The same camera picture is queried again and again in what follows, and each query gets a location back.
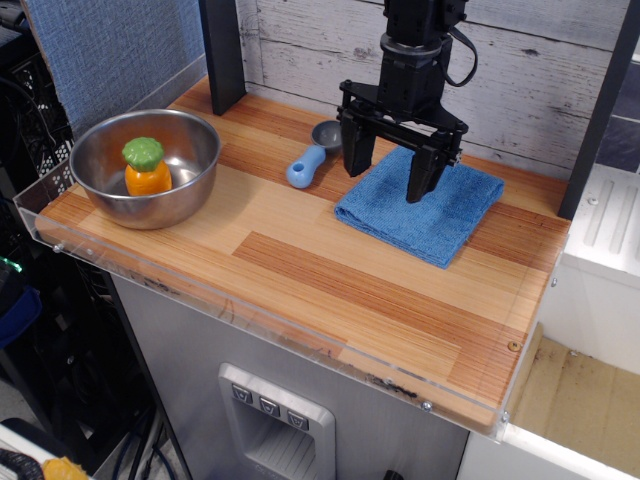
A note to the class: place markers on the silver toy fridge cabinet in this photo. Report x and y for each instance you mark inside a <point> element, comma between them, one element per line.
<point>377,435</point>

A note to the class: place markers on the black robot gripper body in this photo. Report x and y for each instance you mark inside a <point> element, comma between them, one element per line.
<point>404,107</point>

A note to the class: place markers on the black plastic crate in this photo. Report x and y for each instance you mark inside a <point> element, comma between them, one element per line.
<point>44,127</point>

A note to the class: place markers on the grey dispenser button panel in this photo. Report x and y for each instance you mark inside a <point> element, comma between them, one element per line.
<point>277,433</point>

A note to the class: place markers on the black vertical post right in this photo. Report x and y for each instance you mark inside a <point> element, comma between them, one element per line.
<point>612,83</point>

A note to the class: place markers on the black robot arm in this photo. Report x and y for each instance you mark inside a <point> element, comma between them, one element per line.
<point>415,23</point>

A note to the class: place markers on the orange toy carrot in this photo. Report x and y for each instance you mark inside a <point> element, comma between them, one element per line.
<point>146,172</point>

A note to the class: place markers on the black vertical post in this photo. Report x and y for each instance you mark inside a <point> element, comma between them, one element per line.
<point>612,83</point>
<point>224,60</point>

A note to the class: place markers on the blue fabric panel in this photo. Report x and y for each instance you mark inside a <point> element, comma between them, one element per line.
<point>111,57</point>

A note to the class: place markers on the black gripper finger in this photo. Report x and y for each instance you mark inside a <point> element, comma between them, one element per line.
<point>357,143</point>
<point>427,166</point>

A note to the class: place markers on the blue grey measuring scoop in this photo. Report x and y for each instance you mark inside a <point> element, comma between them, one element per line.
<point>326,142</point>

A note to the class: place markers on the clear acrylic edge guard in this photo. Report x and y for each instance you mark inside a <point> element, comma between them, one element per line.
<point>276,262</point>

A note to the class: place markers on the blue microfiber cloth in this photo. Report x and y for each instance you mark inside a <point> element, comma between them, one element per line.
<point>433,229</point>

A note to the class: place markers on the yellow object bottom left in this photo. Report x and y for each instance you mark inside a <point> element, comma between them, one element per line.
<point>63,469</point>

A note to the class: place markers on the black vertical post left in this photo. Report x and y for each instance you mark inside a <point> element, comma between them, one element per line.
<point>224,60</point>

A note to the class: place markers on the stainless steel bowl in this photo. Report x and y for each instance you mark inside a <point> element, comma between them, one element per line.
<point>191,150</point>

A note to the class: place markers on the white toy sink unit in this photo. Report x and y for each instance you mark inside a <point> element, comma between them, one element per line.
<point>574,411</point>

